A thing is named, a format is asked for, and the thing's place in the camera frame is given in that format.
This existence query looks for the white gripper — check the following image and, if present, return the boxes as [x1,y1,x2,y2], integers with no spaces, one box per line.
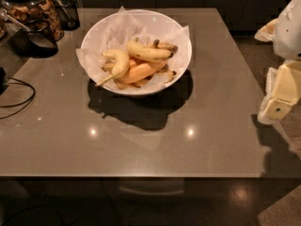
[255,0,301,124]

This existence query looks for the banana peel piece right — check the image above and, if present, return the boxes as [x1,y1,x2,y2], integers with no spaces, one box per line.
[158,70,177,83]

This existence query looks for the glass snack jar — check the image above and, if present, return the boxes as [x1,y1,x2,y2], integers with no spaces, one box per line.
[1,0,64,40]

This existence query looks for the curved yellow banana left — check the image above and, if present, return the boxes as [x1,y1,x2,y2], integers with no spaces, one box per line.
[96,49,130,87]

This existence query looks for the white bowl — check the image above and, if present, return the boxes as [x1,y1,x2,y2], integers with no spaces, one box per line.
[76,8,192,97]

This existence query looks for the black mesh cup front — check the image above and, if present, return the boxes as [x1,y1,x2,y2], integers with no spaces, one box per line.
[9,20,58,58]

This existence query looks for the black mesh pen holder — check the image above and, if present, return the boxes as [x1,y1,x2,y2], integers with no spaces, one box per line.
[55,0,80,31]

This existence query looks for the black cable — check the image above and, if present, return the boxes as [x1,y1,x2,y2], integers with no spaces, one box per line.
[0,74,37,121]

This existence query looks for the yellow banana top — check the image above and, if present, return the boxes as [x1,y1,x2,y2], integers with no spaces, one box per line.
[126,39,175,62]

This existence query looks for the banana at back right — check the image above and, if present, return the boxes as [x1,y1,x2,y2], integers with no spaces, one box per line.
[151,40,178,53]

